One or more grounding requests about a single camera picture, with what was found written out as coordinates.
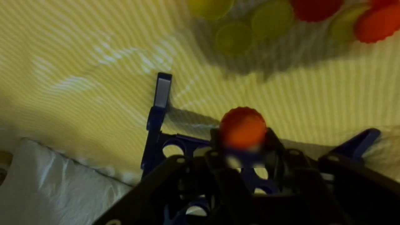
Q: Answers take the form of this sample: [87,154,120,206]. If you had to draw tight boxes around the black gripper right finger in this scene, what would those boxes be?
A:
[261,126,400,225]

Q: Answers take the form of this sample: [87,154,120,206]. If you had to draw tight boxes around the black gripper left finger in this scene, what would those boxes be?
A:
[92,127,260,225]

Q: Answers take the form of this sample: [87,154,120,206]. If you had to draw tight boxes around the yellow game chip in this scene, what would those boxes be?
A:
[186,0,235,21]
[215,19,254,58]
[329,3,372,44]
[250,0,296,41]

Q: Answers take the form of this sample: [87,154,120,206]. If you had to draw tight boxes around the yellow bed sheet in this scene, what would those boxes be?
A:
[0,0,400,188]

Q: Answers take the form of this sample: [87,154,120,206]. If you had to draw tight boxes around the blue connect four frame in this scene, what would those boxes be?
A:
[140,71,382,225]

